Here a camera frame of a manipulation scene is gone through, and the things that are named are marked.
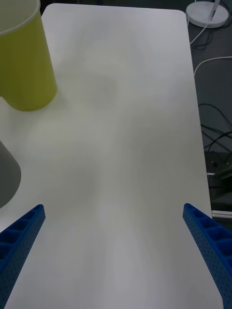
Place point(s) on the grey plastic waste bin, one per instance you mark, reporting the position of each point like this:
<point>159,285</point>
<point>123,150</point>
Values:
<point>7,178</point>

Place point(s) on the black box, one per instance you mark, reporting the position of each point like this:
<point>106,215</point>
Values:
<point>218,183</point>

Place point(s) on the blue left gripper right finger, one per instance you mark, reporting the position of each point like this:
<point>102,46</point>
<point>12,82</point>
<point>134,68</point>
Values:
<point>212,246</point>

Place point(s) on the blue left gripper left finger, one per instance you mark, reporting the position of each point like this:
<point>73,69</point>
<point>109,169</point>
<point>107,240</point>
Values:
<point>21,243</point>

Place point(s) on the white round stand base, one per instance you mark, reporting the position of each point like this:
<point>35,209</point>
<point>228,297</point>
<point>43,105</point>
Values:
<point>200,13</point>

